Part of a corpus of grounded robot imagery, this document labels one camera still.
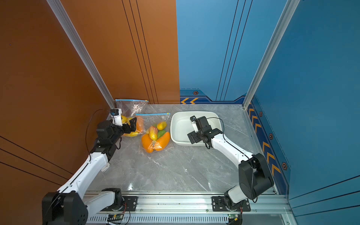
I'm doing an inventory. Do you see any yellow orange mango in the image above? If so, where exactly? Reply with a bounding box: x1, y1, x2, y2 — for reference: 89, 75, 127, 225
149, 126, 158, 141
121, 115, 127, 124

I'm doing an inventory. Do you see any clear zip-top bag blue zipper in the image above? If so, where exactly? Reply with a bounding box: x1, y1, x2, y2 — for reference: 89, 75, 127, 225
115, 99, 149, 135

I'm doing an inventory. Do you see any spare clear zip-top bag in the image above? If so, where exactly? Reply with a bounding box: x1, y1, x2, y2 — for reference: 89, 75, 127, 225
136, 112, 171, 154

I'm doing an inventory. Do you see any green yellow mango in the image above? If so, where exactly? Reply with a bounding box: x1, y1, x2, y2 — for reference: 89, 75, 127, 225
157, 130, 166, 139

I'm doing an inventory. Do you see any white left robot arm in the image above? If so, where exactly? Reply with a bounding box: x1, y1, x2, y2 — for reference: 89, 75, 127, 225
42, 116, 137, 225

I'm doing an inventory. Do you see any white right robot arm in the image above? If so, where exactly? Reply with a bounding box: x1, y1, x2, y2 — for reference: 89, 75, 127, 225
187, 116, 274, 211

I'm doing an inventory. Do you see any white fruit bowl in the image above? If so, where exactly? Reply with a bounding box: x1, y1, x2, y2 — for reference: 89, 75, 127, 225
170, 111, 223, 147

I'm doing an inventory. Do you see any white earbuds case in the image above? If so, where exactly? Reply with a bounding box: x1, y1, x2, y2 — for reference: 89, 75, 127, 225
101, 163, 111, 173

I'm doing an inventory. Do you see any green circuit board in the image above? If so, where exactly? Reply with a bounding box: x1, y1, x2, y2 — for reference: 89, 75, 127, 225
107, 214, 124, 222

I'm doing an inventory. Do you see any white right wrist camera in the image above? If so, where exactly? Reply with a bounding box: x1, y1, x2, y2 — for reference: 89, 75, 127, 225
190, 116, 198, 133

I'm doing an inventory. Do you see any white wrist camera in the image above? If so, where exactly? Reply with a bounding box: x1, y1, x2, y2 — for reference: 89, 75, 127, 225
190, 116, 198, 133
110, 108, 122, 126

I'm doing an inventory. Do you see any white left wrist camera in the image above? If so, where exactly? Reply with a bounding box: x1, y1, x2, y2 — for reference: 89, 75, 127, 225
110, 108, 122, 126

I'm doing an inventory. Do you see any aluminium front rail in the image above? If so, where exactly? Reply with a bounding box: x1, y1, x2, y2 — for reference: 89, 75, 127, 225
53, 191, 296, 225

